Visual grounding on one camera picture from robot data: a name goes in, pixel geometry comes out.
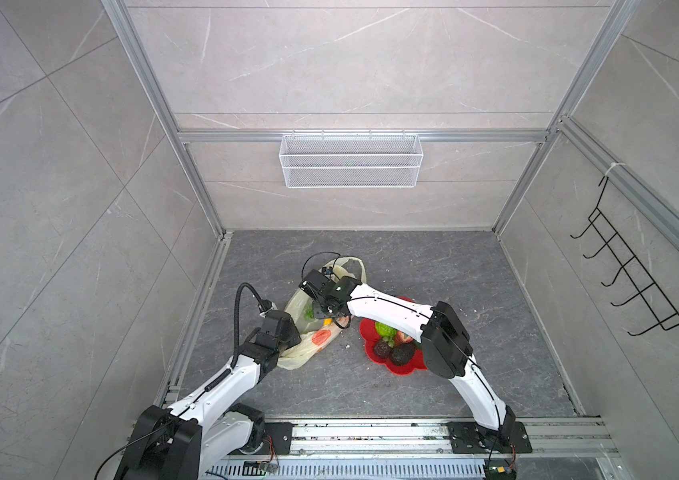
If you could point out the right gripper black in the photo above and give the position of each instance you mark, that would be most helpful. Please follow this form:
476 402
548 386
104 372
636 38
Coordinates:
317 313

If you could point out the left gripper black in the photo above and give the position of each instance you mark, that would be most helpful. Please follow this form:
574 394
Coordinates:
295 335

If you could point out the cream plastic bag fruit print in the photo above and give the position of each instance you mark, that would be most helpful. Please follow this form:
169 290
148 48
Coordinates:
318 333

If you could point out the green custard apple fake fruit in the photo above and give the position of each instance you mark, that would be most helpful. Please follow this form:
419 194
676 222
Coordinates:
386 332

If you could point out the dark brown round fake fruit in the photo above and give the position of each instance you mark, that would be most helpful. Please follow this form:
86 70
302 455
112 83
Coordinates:
383 349

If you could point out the red strawberry fake fruit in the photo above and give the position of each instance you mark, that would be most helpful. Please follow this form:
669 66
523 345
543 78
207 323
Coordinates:
401 338

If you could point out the dark avocado fake fruit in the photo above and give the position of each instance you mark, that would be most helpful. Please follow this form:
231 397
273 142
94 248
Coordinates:
403 354

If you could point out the red flower-shaped plastic bowl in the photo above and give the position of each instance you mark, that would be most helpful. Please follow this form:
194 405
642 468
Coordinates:
371 337

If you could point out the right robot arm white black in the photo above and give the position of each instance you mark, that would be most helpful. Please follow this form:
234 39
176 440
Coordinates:
442 336

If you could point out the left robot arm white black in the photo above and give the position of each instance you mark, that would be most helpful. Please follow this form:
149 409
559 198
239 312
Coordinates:
187 438

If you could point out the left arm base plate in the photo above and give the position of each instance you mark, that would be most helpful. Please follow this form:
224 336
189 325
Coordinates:
269 438

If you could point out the white wire mesh basket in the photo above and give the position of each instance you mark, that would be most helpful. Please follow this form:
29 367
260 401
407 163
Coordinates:
350 160

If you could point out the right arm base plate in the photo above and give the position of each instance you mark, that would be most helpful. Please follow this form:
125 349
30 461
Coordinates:
470 438

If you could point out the black wire hook rack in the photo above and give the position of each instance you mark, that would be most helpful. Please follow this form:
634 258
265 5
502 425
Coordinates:
645 289

